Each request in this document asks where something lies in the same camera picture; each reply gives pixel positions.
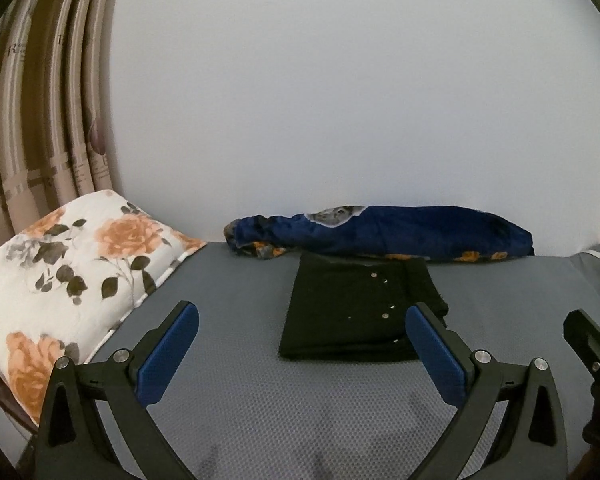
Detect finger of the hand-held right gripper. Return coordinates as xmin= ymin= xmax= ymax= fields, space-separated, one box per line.
xmin=562 ymin=309 xmax=600 ymax=461

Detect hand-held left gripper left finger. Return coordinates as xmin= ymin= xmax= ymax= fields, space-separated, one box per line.
xmin=34 ymin=301 xmax=201 ymax=480

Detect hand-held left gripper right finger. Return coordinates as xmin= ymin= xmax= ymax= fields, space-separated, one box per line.
xmin=404 ymin=301 xmax=568 ymax=480

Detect black pants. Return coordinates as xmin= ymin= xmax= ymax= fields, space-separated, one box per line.
xmin=278 ymin=252 xmax=451 ymax=363

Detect grey padded work table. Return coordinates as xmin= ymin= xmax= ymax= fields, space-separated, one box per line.
xmin=15 ymin=240 xmax=600 ymax=480

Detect blue floral cushion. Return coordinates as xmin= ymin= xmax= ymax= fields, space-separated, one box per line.
xmin=223 ymin=203 xmax=536 ymax=263

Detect white floral pillow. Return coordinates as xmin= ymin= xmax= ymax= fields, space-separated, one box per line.
xmin=0 ymin=189 xmax=208 ymax=426

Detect beige striped curtain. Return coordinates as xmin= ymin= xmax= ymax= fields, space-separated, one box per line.
xmin=0 ymin=0 xmax=126 ymax=256

